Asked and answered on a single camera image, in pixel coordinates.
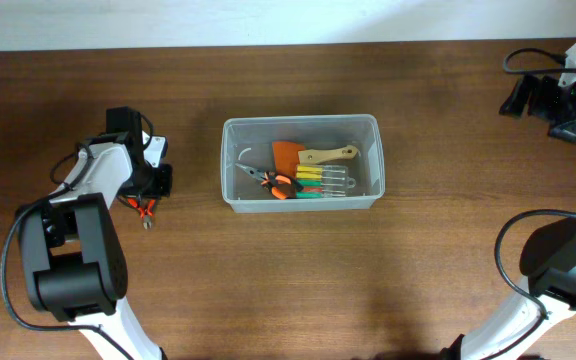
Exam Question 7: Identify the red-handled side cutters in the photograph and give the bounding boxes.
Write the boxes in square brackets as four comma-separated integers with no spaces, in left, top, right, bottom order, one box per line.
[127,198,157,230]

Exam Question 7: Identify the orange-black needle-nose pliers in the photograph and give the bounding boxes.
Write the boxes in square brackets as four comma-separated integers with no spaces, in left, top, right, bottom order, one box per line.
[236,163,304,200]

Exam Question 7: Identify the orange scraper with wooden handle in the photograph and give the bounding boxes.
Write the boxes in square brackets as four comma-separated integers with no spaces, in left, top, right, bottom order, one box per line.
[272,141,359,172]

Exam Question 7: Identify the clear case of screwdrivers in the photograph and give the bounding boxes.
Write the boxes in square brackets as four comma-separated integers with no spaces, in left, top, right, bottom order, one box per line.
[296,165,357,199]

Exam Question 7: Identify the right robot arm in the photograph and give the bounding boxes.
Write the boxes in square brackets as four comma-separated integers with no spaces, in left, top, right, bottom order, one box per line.
[439,43,576,360]

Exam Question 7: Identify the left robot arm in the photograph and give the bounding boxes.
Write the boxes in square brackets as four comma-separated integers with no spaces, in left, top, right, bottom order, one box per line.
[0,107,173,359]

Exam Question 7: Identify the clear plastic container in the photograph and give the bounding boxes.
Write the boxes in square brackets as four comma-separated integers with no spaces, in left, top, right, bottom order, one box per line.
[221,114,385,213]

